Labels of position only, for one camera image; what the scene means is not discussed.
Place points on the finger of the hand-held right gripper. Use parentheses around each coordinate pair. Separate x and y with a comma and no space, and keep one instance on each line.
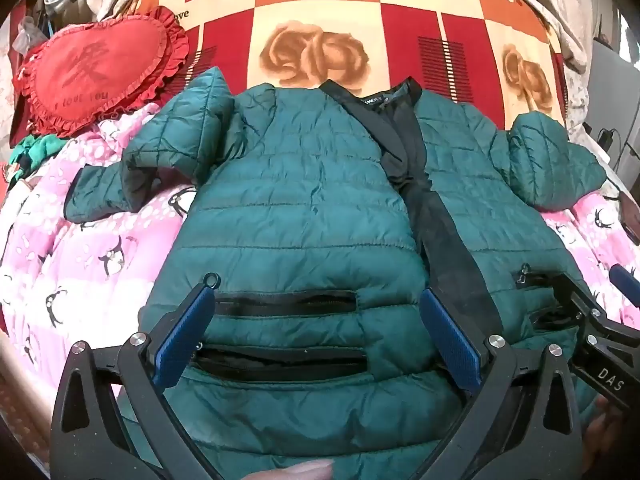
(577,292)
(625,278)

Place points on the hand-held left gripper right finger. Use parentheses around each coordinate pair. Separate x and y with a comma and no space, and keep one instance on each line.
(450,337)

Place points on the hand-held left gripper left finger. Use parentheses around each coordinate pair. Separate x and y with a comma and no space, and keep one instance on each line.
(182,332)

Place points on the green quilted jacket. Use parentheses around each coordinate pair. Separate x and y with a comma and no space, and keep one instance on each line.
(310,210)

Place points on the person's right hand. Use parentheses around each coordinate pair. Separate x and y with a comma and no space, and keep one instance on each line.
(602,430)

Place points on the person's left hand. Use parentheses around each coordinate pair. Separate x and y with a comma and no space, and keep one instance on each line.
(295,471)

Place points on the dark phone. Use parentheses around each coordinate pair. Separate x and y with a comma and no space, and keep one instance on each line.
(631,220)

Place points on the pink penguin print blanket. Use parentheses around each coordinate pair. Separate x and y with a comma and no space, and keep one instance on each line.
(75,260)

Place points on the grey laptop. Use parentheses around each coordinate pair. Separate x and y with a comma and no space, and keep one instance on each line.
(612,90)

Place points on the green and red cloth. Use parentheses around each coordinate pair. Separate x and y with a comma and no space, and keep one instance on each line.
(37,152)

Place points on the red heart-shaped pillow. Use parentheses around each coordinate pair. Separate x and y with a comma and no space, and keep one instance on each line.
(92,72)

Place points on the beige crumpled cloth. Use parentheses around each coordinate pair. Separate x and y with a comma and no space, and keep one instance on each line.
(560,5)

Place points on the clear plastic bag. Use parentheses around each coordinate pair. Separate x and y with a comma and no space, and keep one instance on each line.
(31,32)

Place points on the checked rose print blanket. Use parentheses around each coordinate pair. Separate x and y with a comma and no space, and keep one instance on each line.
(325,20)

